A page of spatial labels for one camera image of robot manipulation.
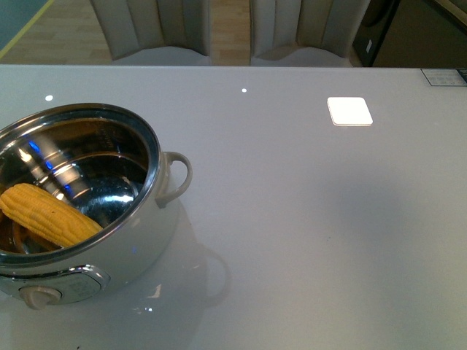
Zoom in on yellow corn cob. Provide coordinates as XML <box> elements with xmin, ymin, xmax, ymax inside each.
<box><xmin>1</xmin><ymin>183</ymin><xmax>103</xmax><ymax>247</ymax></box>

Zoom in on white electric cooking pot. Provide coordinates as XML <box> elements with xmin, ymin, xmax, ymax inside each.
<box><xmin>1</xmin><ymin>104</ymin><xmax>193</xmax><ymax>309</ymax></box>

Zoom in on right beige upholstered chair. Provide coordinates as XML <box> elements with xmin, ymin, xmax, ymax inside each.
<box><xmin>250</xmin><ymin>0</ymin><xmax>369</xmax><ymax>68</ymax></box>

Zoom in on beige upholstered chair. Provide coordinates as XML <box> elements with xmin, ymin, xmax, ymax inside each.
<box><xmin>250</xmin><ymin>0</ymin><xmax>369</xmax><ymax>68</ymax></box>
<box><xmin>91</xmin><ymin>0</ymin><xmax>212</xmax><ymax>66</ymax></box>

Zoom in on left beige upholstered chair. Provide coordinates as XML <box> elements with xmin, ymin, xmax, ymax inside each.
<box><xmin>91</xmin><ymin>0</ymin><xmax>212</xmax><ymax>66</ymax></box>

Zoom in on black washing machine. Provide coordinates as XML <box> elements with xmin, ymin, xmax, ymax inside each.
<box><xmin>353</xmin><ymin>0</ymin><xmax>400</xmax><ymax>67</ymax></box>

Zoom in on table label sticker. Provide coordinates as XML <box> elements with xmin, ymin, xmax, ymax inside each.
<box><xmin>421</xmin><ymin>69</ymin><xmax>466</xmax><ymax>87</ymax></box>

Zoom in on brown suede sofa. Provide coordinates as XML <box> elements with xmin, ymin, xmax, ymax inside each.
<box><xmin>373</xmin><ymin>1</ymin><xmax>466</xmax><ymax>69</ymax></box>

